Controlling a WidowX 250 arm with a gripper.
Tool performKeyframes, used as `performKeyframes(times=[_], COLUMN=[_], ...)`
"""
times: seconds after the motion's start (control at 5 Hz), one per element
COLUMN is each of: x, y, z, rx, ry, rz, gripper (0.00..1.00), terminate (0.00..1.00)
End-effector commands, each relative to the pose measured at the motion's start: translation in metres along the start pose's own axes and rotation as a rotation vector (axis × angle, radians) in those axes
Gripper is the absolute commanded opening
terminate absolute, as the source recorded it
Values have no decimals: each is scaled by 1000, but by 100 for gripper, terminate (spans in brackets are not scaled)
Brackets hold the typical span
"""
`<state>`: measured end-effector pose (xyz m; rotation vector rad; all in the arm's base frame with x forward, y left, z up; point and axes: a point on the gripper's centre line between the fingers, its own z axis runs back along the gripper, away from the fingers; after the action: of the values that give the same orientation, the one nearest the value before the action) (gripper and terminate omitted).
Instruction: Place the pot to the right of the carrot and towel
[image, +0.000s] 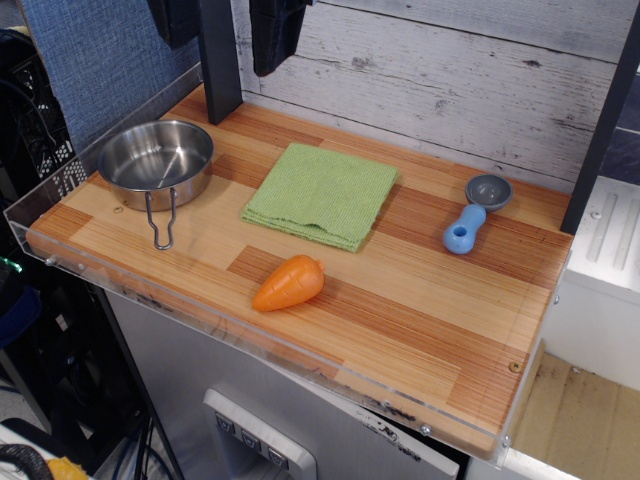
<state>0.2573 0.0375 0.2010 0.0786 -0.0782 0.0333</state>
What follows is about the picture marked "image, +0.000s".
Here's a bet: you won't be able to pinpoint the black crate with cables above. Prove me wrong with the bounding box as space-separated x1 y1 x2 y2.
1 28 75 197

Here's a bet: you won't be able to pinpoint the stainless steel pot with handle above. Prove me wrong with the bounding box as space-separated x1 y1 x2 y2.
97 120 214 250

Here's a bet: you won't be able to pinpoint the green towel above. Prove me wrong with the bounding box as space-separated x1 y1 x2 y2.
241 143 398 253

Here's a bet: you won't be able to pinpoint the clear acrylic table guard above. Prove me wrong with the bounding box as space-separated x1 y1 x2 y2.
7 88 571 460

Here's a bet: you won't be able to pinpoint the dark grey post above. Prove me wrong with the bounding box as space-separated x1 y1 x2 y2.
560 6 639 235
199 0 243 125

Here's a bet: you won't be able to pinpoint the yellow object bottom left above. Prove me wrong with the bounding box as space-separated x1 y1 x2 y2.
46 457 89 480

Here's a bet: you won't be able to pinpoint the dark grey right post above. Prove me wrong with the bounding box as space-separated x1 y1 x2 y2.
560 6 639 235

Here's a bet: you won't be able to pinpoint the dark grey left post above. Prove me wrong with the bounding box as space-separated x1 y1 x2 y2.
199 0 243 125

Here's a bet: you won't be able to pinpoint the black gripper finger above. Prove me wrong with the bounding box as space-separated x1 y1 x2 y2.
147 0 201 49
249 0 315 77

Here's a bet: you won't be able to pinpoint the orange plastic carrot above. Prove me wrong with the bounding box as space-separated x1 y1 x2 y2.
252 255 325 312

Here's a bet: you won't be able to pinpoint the blue grey ice cream scoop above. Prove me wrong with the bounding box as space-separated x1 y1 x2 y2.
442 174 513 255

